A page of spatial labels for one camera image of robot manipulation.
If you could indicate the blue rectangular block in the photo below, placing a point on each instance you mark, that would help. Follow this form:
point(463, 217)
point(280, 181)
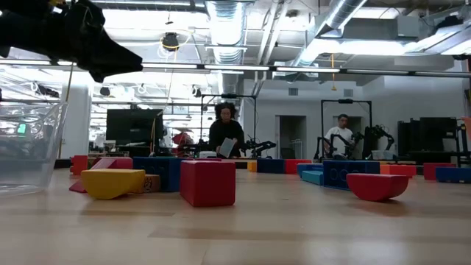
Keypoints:
point(454, 175)
point(270, 166)

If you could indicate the red wedge block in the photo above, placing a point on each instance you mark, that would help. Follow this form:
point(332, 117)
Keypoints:
point(101, 163)

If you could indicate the black gantry frame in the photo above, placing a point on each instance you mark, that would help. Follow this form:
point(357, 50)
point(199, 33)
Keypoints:
point(346, 101)

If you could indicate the light blue block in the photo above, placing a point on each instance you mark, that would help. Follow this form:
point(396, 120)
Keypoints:
point(312, 177)

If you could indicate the orange plastic bin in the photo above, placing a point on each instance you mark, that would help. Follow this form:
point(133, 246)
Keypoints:
point(468, 127)

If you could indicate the silver round ventilation duct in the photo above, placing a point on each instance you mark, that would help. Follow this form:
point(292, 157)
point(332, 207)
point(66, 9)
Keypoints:
point(225, 37)

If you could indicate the dark blue long block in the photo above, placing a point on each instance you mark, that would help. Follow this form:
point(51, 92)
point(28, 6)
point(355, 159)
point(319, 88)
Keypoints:
point(311, 166)

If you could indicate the red half-cylinder block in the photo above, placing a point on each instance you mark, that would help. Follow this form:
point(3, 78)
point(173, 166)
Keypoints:
point(377, 187)

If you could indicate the yellow curved block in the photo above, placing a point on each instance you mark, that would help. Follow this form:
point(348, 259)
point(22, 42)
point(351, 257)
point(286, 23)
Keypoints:
point(110, 182)

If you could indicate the grey sheet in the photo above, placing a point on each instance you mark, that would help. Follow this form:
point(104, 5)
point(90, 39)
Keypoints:
point(227, 147)

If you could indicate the black monitor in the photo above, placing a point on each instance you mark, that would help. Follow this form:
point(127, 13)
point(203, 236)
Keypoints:
point(134, 127)

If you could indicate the red bag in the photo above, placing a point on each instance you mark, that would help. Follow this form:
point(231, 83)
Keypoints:
point(182, 140)

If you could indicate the black dome fixture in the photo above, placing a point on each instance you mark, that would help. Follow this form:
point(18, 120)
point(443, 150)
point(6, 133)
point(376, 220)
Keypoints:
point(170, 41)

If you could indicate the red rectangular block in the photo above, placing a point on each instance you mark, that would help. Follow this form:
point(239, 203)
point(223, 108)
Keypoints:
point(428, 171)

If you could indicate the long linear light fixture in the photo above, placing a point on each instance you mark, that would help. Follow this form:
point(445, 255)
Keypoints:
point(235, 67)

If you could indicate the clear plastic bin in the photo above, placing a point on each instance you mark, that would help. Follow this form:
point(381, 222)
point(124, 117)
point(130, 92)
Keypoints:
point(29, 147)

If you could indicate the red-orange studded brick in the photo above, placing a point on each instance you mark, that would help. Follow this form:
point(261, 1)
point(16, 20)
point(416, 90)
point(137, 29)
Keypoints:
point(399, 170)

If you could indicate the person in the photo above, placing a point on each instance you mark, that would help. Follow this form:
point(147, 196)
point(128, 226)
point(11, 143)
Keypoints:
point(226, 129)
point(340, 134)

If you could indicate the wooden block with print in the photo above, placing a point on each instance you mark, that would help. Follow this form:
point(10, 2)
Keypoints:
point(151, 183)

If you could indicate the red cube block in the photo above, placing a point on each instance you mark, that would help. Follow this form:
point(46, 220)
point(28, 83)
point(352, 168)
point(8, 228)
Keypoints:
point(208, 184)

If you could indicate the silver slanted ventilation duct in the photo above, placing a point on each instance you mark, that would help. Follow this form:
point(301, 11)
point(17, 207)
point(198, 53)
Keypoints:
point(331, 22)

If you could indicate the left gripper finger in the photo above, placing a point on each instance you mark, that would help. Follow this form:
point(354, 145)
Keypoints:
point(114, 59)

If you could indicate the black background robot arm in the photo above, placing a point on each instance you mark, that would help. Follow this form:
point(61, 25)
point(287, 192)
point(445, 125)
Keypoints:
point(379, 134)
point(319, 146)
point(263, 145)

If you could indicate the black cabinet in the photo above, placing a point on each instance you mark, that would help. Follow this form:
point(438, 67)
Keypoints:
point(427, 134)

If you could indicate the blue studded brick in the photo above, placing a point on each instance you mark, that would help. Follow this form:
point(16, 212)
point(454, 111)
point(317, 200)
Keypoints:
point(162, 173)
point(349, 174)

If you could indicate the red-orange long block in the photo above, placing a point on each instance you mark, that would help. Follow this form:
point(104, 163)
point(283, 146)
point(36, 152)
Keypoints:
point(292, 166)

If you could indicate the small yellow-orange cube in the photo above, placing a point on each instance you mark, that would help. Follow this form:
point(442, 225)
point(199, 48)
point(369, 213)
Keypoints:
point(252, 166)

